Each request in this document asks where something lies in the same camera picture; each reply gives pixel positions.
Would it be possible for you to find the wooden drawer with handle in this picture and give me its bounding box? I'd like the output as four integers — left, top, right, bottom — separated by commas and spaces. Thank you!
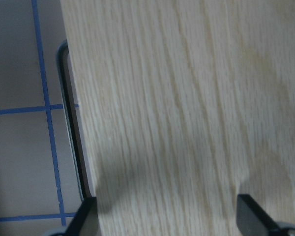
56, 40, 96, 201

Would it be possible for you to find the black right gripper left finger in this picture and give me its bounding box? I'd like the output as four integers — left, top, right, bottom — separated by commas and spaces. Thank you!
63, 197, 98, 236

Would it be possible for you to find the light wooden drawer cabinet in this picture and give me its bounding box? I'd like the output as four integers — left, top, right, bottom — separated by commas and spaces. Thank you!
61, 0, 295, 236

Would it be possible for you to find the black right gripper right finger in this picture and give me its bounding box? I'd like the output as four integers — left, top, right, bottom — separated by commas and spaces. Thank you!
236, 194, 285, 236

